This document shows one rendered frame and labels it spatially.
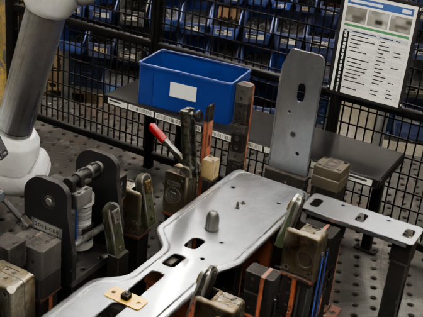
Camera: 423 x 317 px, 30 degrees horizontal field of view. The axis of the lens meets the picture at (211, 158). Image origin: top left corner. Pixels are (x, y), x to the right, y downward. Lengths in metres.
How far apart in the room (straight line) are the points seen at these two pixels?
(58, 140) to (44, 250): 1.39
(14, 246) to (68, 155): 1.30
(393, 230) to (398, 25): 0.59
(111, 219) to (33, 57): 0.55
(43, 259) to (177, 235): 0.35
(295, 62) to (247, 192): 0.35
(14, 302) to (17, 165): 0.77
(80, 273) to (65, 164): 1.09
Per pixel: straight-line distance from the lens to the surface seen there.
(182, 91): 2.33
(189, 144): 1.91
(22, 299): 1.50
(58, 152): 2.84
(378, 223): 1.97
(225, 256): 1.73
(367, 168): 2.17
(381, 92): 2.28
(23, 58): 2.06
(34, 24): 2.01
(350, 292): 2.24
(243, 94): 2.15
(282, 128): 2.10
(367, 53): 2.26
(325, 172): 2.06
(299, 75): 2.04
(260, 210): 1.93
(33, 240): 1.61
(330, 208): 1.99
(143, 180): 1.80
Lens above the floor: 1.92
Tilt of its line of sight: 25 degrees down
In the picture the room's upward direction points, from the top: 6 degrees clockwise
